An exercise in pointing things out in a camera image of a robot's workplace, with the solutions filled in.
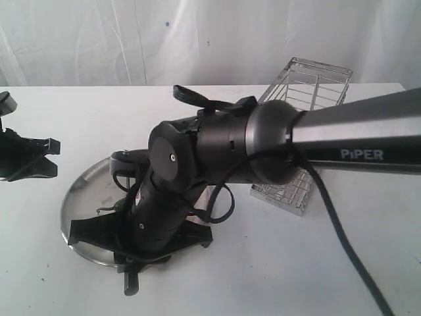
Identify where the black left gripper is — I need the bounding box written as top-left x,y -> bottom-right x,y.
1,128 -> 61,182

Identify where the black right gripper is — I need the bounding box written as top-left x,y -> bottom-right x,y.
70,210 -> 212,296

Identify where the green chili pepper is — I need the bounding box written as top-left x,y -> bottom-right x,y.
96,198 -> 126,215

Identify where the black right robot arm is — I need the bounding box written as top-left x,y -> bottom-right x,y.
68,85 -> 420,296

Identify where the round stainless steel plate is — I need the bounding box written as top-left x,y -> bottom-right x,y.
61,154 -> 214,267

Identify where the white backdrop curtain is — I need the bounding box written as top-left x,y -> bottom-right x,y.
1,1 -> 420,88

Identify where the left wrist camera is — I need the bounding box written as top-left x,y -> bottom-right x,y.
0,91 -> 17,118

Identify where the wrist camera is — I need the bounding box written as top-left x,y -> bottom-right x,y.
0,91 -> 17,118
110,149 -> 150,180

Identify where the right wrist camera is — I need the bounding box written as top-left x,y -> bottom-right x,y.
110,149 -> 150,180

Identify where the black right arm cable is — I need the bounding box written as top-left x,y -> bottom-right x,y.
113,84 -> 395,316

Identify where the wire metal utensil holder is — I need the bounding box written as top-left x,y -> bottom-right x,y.
250,57 -> 353,216

